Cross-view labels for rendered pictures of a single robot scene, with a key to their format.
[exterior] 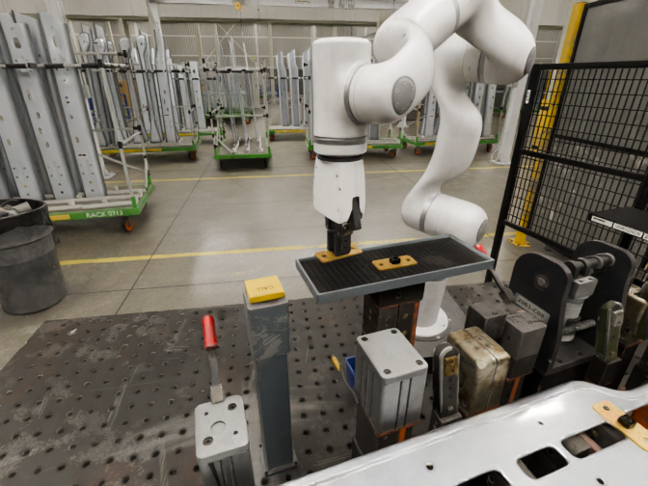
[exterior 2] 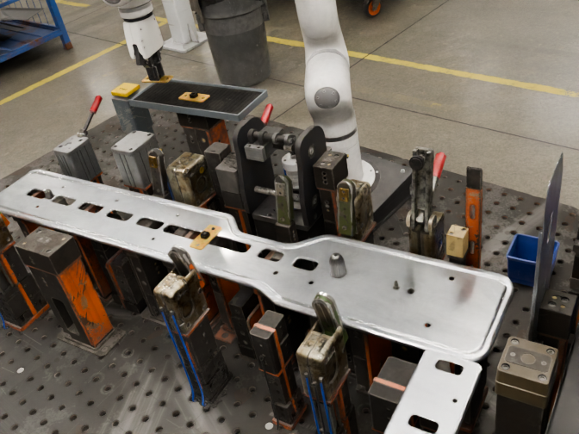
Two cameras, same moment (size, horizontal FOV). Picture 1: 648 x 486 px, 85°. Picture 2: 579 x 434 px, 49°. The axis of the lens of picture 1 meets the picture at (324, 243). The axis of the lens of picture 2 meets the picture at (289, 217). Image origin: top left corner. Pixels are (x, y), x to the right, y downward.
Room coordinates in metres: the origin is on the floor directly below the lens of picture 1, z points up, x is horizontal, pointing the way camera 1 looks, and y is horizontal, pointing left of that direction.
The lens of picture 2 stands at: (-0.10, -1.55, 1.87)
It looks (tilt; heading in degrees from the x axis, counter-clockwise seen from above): 36 degrees down; 56
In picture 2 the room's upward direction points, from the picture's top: 11 degrees counter-clockwise
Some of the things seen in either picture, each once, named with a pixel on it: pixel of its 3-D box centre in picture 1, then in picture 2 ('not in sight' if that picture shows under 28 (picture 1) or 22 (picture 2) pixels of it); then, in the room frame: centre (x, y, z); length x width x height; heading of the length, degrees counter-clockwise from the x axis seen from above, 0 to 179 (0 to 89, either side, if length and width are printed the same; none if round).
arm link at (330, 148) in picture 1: (339, 144); (136, 9); (0.58, -0.02, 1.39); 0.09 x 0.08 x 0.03; 29
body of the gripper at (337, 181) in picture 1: (339, 182); (143, 32); (0.58, -0.03, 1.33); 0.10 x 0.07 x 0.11; 29
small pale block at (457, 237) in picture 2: not in sight; (457, 298); (0.68, -0.94, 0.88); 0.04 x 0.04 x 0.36; 20
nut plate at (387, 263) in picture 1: (394, 260); (193, 96); (0.61, -0.14, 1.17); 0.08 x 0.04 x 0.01; 109
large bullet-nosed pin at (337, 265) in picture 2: not in sight; (337, 266); (0.50, -0.79, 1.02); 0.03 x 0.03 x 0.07
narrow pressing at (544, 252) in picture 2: not in sight; (544, 255); (0.62, -1.16, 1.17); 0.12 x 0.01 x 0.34; 20
